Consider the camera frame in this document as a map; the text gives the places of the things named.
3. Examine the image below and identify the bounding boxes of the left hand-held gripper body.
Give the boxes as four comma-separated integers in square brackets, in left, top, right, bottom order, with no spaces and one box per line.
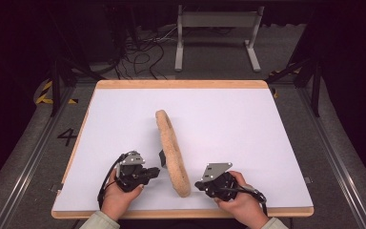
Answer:
[115,151,151,194]

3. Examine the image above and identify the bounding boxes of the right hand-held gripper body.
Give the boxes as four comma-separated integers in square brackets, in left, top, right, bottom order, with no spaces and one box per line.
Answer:
[200,162,239,202]

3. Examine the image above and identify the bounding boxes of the person's left hand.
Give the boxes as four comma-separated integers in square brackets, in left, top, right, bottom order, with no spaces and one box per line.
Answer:
[100,168,145,222]

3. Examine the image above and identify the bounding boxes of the person's right hand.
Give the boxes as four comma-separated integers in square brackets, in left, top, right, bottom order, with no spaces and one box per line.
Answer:
[213,170,270,229]

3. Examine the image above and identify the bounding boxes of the yellow black floor tape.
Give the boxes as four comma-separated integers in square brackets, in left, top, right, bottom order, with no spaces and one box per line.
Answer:
[35,80,79,105]

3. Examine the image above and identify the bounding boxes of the black metal stand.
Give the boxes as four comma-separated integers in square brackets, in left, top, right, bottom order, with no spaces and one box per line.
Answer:
[49,52,107,117]
[265,56,324,117]

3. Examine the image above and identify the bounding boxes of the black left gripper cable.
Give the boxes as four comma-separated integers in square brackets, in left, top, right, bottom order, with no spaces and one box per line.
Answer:
[96,152,129,210]

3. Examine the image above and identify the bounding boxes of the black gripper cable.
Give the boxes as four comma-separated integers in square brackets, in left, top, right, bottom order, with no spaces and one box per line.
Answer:
[220,185,269,218]
[96,152,129,210]

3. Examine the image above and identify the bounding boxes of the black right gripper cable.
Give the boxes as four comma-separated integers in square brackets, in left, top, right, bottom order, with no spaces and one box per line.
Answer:
[220,185,269,218]

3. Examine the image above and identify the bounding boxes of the metal floor rail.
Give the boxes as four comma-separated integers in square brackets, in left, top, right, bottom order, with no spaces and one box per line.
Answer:
[0,85,74,229]
[298,85,366,229]

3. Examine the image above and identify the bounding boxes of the bundle of black floor cables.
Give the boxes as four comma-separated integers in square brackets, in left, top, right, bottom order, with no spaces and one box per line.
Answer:
[113,27,176,80]

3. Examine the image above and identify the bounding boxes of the white metal stand frame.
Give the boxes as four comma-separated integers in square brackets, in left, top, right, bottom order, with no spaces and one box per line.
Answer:
[174,4,265,73]

